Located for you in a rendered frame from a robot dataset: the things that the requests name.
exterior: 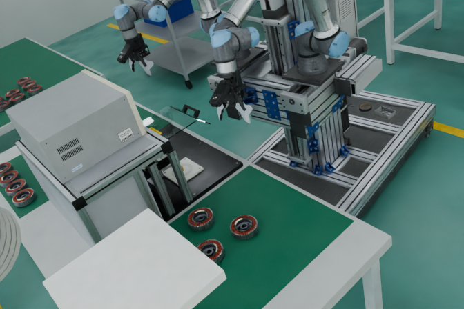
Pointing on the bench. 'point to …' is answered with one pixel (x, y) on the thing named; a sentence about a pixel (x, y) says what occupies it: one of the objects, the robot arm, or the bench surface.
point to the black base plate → (215, 169)
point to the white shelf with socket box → (137, 271)
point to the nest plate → (190, 170)
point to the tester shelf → (104, 169)
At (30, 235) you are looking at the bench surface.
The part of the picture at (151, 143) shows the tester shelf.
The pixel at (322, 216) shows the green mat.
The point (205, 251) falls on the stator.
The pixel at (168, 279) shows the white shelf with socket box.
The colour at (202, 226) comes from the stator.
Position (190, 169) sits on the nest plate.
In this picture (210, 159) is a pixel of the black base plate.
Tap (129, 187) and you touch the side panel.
